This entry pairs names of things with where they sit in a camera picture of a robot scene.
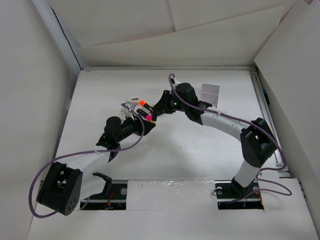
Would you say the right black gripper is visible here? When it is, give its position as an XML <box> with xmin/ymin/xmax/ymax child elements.
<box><xmin>152</xmin><ymin>89</ymin><xmax>189</xmax><ymax>114</ymax></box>

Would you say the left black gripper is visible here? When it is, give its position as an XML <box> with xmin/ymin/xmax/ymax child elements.
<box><xmin>115</xmin><ymin>112</ymin><xmax>155</xmax><ymax>143</ymax></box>

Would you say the pink highlighter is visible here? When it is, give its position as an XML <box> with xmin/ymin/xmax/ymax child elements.
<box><xmin>136</xmin><ymin>108</ymin><xmax>152</xmax><ymax>122</ymax></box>

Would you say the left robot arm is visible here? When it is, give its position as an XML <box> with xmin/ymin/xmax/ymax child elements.
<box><xmin>36</xmin><ymin>116</ymin><xmax>156</xmax><ymax>216</ymax></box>

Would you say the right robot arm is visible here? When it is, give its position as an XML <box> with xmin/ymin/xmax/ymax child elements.
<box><xmin>153</xmin><ymin>83</ymin><xmax>277</xmax><ymax>200</ymax></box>

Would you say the pink white eraser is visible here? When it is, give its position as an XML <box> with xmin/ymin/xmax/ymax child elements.
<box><xmin>127</xmin><ymin>97</ymin><xmax>140</xmax><ymax>105</ymax></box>

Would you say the orange highlighter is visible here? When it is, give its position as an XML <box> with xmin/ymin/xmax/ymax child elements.
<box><xmin>139</xmin><ymin>100</ymin><xmax>153</xmax><ymax>113</ymax></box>

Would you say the white divided paper container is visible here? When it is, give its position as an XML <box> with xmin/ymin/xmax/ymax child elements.
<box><xmin>200</xmin><ymin>83</ymin><xmax>220</xmax><ymax>108</ymax></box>

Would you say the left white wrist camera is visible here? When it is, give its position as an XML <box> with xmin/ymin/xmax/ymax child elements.
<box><xmin>119</xmin><ymin>102</ymin><xmax>137</xmax><ymax>120</ymax></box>

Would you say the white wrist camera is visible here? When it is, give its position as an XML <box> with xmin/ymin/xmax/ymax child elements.
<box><xmin>172</xmin><ymin>78</ymin><xmax>181</xmax><ymax>85</ymax></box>
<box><xmin>119</xmin><ymin>102</ymin><xmax>137</xmax><ymax>120</ymax></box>

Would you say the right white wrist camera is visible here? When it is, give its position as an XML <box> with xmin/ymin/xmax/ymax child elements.
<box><xmin>172</xmin><ymin>78</ymin><xmax>181</xmax><ymax>85</ymax></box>

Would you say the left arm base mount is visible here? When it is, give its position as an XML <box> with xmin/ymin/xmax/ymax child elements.
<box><xmin>79</xmin><ymin>172</ymin><xmax>128</xmax><ymax>211</ymax></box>

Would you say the blue object on rail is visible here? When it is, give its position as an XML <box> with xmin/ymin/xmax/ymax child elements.
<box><xmin>262</xmin><ymin>88</ymin><xmax>270</xmax><ymax>105</ymax></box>

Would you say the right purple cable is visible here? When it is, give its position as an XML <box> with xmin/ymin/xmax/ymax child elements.
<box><xmin>168</xmin><ymin>73</ymin><xmax>293</xmax><ymax>204</ymax></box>

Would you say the purple cable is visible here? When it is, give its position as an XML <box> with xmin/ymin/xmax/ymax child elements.
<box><xmin>28</xmin><ymin>103</ymin><xmax>146</xmax><ymax>219</ymax></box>
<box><xmin>168</xmin><ymin>73</ymin><xmax>293</xmax><ymax>204</ymax></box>

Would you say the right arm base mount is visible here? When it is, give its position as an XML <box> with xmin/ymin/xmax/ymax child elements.
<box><xmin>211</xmin><ymin>180</ymin><xmax>264</xmax><ymax>210</ymax></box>

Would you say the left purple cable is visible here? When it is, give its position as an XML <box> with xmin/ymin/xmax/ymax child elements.
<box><xmin>28</xmin><ymin>103</ymin><xmax>146</xmax><ymax>219</ymax></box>

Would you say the aluminium frame rail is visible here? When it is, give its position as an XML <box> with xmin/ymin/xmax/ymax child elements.
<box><xmin>249</xmin><ymin>68</ymin><xmax>291</xmax><ymax>178</ymax></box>

